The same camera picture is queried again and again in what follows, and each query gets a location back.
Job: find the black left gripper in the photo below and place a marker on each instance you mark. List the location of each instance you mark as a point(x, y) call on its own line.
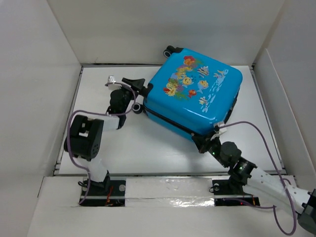
point(137, 85)

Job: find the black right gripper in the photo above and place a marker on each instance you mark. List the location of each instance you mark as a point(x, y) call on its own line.
point(202, 142)

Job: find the blue kids suitcase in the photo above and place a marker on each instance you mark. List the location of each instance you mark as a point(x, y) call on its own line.
point(191, 92)

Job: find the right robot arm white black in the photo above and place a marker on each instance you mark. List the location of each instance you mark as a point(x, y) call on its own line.
point(245, 175)

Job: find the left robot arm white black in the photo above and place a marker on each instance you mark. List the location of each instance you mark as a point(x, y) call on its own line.
point(85, 129)

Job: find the white front foam board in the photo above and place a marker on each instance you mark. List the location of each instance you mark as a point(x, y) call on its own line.
point(155, 207)

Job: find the white right side panel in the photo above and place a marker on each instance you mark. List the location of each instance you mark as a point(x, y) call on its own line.
point(288, 137)

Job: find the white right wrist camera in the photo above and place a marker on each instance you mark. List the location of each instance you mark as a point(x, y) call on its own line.
point(219, 130)

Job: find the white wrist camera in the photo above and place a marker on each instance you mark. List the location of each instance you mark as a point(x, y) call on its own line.
point(112, 84)
point(219, 130)

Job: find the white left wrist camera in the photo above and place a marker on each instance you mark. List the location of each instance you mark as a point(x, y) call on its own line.
point(112, 84)

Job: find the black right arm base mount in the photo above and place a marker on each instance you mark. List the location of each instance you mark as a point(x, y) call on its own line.
point(226, 193)

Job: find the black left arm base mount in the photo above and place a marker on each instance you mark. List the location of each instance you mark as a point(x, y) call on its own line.
point(110, 193)

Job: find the aluminium front rail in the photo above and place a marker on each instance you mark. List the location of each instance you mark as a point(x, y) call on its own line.
point(150, 176)

